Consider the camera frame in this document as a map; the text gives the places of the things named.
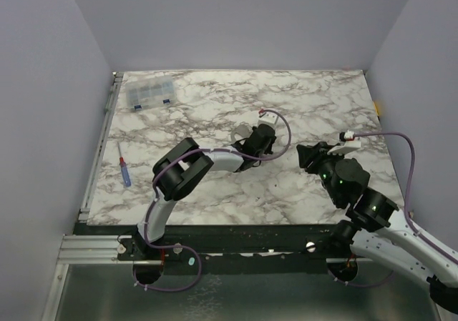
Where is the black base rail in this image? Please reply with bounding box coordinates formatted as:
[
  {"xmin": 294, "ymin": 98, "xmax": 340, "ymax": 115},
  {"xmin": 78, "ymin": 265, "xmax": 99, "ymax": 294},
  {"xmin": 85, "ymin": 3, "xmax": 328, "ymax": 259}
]
[{"xmin": 74, "ymin": 223, "xmax": 356, "ymax": 275}]

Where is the blue handled screwdriver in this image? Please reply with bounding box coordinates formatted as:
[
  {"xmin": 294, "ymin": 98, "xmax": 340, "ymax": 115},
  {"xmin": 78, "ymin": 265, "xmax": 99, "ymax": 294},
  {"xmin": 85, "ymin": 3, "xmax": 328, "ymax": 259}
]
[{"xmin": 117, "ymin": 142, "xmax": 132, "ymax": 187}]

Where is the aluminium frame rail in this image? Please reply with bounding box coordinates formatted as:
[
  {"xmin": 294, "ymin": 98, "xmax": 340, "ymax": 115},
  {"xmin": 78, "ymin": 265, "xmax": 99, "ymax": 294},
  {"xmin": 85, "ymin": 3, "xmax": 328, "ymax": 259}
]
[{"xmin": 57, "ymin": 72, "xmax": 123, "ymax": 265}]

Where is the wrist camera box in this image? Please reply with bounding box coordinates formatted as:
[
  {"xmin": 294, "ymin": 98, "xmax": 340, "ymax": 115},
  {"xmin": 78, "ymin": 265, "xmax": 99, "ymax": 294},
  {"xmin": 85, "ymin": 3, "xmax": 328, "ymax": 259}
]
[
  {"xmin": 327, "ymin": 130, "xmax": 361, "ymax": 156},
  {"xmin": 258, "ymin": 109, "xmax": 279, "ymax": 129}
]

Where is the silver metal bottle opener keychain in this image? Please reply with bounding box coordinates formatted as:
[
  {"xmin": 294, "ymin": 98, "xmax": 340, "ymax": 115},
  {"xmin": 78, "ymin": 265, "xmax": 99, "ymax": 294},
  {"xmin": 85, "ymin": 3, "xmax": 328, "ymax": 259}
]
[{"xmin": 230, "ymin": 124, "xmax": 253, "ymax": 147}]

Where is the clear plastic organizer box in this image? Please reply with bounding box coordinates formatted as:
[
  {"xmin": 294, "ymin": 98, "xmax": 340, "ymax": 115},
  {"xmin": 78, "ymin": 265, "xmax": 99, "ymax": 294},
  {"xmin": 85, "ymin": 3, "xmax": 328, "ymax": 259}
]
[{"xmin": 125, "ymin": 76, "xmax": 177, "ymax": 111}]

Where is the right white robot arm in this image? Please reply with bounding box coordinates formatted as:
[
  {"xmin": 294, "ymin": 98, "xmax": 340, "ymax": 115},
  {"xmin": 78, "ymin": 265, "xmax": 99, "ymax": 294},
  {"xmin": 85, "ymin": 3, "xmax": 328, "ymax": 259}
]
[{"xmin": 296, "ymin": 142, "xmax": 457, "ymax": 313}]

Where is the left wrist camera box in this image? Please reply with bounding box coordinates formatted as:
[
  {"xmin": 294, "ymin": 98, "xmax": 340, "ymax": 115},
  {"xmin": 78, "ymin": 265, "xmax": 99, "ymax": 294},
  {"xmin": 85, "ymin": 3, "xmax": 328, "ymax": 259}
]
[{"xmin": 258, "ymin": 109, "xmax": 279, "ymax": 129}]

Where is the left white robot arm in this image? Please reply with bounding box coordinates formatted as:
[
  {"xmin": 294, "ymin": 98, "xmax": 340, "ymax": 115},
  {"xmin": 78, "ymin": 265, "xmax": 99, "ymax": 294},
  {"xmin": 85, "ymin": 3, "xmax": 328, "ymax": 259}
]
[{"xmin": 133, "ymin": 124, "xmax": 276, "ymax": 260}]

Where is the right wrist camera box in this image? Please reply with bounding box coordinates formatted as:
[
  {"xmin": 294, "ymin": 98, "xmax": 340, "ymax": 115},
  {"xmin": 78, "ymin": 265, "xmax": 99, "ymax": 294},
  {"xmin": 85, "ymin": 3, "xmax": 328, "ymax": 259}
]
[{"xmin": 327, "ymin": 130, "xmax": 361, "ymax": 156}]

